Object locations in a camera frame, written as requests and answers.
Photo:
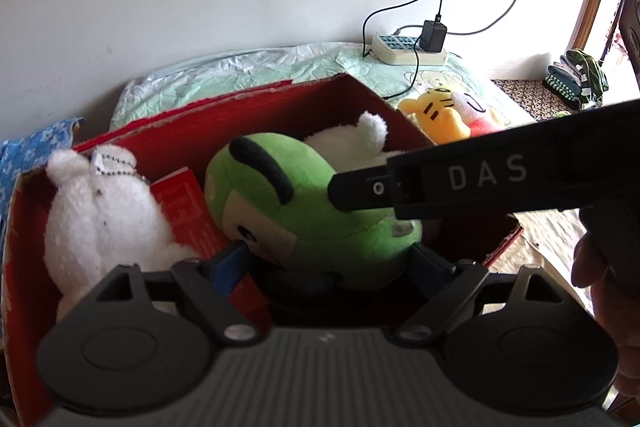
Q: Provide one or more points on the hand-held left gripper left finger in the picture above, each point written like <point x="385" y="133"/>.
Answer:
<point x="231" y="268"/>

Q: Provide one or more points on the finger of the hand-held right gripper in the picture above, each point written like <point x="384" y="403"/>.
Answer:
<point x="357" y="189"/>

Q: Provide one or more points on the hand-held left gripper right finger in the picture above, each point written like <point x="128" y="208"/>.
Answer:
<point x="429" y="266"/>

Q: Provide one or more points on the green plush toy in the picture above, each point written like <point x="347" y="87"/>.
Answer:
<point x="305" y="212"/>

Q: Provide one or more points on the red cardboard box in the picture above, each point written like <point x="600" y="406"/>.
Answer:
<point x="310" y="107"/>

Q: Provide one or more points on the person's right hand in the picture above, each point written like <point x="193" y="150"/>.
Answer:
<point x="622" y="332"/>

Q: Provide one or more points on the dark patterned cloth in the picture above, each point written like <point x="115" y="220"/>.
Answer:
<point x="525" y="94"/>

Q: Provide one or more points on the small red packet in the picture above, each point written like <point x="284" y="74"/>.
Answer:
<point x="184" y="207"/>

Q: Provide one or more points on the beige crumpled sheet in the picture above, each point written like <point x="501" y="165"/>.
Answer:
<point x="550" y="237"/>

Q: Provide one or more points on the yellow plush toy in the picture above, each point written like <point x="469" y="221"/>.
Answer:
<point x="432" y="112"/>

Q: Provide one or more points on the folded striped clothes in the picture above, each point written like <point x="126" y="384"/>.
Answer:
<point x="580" y="79"/>

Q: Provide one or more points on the white power strip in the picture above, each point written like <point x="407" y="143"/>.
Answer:
<point x="395" y="52"/>

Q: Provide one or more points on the black power adapter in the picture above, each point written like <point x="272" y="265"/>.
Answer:
<point x="433" y="36"/>

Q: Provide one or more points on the green printed blanket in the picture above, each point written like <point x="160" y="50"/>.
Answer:
<point x="280" y="62"/>

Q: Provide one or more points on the blue floral cloth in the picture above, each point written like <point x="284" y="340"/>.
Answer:
<point x="27" y="152"/>

